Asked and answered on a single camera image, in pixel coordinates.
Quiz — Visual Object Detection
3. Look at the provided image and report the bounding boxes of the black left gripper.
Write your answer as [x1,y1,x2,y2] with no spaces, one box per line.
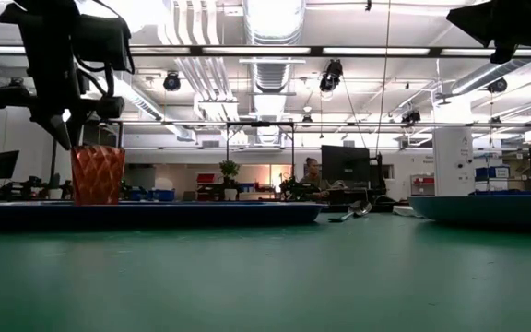
[0,18,126,151]

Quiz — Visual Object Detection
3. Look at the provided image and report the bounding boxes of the orange faceted cup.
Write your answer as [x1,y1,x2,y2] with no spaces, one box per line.
[70,145,126,207]

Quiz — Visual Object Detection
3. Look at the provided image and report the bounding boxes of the teal plate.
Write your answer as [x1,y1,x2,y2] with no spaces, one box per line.
[407,194,531,230]

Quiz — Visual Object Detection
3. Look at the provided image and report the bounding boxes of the dark blue tray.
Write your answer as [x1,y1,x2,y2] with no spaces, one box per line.
[0,200,325,231]

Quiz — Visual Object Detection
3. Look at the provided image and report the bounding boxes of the metal spoon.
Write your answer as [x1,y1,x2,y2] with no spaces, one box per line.
[328,199,373,224]

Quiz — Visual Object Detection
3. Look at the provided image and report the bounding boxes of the blue bin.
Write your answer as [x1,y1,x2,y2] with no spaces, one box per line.
[147,188,176,203]

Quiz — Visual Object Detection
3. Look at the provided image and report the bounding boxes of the white column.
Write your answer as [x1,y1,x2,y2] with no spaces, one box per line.
[431,126,476,197]

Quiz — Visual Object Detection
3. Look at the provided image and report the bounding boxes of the blue storage bins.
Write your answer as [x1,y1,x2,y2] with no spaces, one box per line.
[474,165,512,193]

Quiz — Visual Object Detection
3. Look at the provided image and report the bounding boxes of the green potted plant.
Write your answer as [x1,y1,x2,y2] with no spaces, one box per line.
[218,160,242,202]

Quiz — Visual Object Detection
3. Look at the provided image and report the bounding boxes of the shelf with red bins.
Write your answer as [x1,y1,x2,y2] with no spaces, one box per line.
[409,173,435,197]

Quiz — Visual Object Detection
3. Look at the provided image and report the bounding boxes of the black beam with light strips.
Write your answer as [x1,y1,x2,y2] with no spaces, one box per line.
[0,43,531,60]

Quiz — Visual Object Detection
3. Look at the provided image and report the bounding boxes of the large black monitor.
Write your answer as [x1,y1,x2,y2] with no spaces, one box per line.
[320,145,372,184]

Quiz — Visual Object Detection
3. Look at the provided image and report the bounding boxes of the person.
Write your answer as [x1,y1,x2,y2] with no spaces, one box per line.
[299,157,330,200]

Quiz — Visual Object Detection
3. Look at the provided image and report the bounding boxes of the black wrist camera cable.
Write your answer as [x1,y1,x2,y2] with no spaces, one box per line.
[74,54,115,99]

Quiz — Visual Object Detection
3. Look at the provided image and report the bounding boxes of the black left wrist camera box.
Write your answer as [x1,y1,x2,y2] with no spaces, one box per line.
[71,13,136,74]

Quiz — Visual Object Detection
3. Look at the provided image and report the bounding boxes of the thin hanging cable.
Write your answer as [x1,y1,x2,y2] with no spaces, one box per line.
[374,0,393,158]

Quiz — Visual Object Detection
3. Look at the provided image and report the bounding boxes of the black metal frame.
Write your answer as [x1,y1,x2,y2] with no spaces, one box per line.
[225,120,296,191]

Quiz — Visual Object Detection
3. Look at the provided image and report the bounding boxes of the silver ceiling duct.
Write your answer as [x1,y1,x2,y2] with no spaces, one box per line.
[242,0,307,94]

